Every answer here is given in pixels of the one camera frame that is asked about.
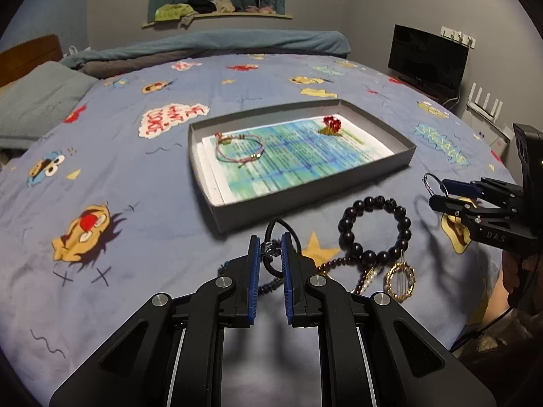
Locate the large black bead bracelet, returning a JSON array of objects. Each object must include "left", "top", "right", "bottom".
[{"left": 338, "top": 196, "right": 412, "bottom": 266}]

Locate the blue cartoon printed bedsheet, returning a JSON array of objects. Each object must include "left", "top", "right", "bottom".
[{"left": 0, "top": 49, "right": 523, "bottom": 407}]

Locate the pink cord bracelet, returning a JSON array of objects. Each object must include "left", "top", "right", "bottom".
[{"left": 213, "top": 132, "right": 266, "bottom": 169}]

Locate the gold beaded hoop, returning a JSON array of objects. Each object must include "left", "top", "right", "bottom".
[{"left": 384, "top": 261, "right": 417, "bottom": 303}]

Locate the person's right hand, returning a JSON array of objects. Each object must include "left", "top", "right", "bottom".
[{"left": 502, "top": 249, "right": 531, "bottom": 307}]

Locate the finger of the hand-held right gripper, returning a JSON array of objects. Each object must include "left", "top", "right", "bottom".
[
  {"left": 440, "top": 177, "right": 525, "bottom": 204},
  {"left": 428, "top": 194, "right": 502, "bottom": 239}
]

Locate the silver hoop ring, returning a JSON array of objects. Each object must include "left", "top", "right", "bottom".
[{"left": 423, "top": 172, "right": 447, "bottom": 198}]

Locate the teal blanket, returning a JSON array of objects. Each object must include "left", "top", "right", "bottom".
[{"left": 59, "top": 30, "right": 351, "bottom": 79}]

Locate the grey-blue pillow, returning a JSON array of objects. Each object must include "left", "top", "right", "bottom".
[{"left": 0, "top": 61, "right": 99, "bottom": 149}]

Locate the grey cardboard tray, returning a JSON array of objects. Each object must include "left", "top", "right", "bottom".
[{"left": 188, "top": 99, "right": 417, "bottom": 235}]

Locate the dark purple bead bracelet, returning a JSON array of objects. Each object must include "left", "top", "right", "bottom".
[{"left": 316, "top": 253, "right": 371, "bottom": 296}]

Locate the dark blue bead bracelet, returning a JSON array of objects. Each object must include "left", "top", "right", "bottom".
[{"left": 217, "top": 262, "right": 284, "bottom": 296}]

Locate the green cloth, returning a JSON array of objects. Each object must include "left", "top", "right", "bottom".
[{"left": 154, "top": 3, "right": 197, "bottom": 22}]

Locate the white router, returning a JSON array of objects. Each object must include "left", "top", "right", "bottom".
[{"left": 466, "top": 83, "right": 504, "bottom": 122}]

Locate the wooden headboard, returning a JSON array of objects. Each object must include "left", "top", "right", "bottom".
[{"left": 0, "top": 34, "right": 64, "bottom": 88}]

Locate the white box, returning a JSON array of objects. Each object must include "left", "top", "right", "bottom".
[{"left": 460, "top": 110, "right": 512, "bottom": 154}]

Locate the thin gold pin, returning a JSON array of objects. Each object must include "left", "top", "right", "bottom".
[{"left": 360, "top": 264, "right": 386, "bottom": 290}]

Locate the grey blanket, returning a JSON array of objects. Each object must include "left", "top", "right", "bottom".
[{"left": 80, "top": 61, "right": 142, "bottom": 79}]

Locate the red bead bracelet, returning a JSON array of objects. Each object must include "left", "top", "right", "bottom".
[{"left": 317, "top": 115, "right": 343, "bottom": 136}]

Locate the black flat screen monitor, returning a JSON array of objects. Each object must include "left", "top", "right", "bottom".
[{"left": 388, "top": 24, "right": 470, "bottom": 95}]

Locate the black cloth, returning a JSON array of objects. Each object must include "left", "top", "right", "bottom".
[{"left": 187, "top": 0, "right": 217, "bottom": 15}]

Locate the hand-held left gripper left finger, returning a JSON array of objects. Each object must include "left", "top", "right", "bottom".
[{"left": 49, "top": 235, "right": 260, "bottom": 407}]

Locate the blue printed paper sheet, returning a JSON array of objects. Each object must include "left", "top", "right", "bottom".
[{"left": 197, "top": 114, "right": 389, "bottom": 205}]

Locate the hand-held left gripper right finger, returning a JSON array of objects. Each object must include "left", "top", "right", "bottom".
[{"left": 281, "top": 232, "right": 497, "bottom": 407}]

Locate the black cable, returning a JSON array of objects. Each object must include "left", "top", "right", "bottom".
[{"left": 450, "top": 305, "right": 516, "bottom": 350}]

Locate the wall hook rack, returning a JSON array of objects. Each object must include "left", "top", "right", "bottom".
[{"left": 440, "top": 26, "right": 477, "bottom": 47}]

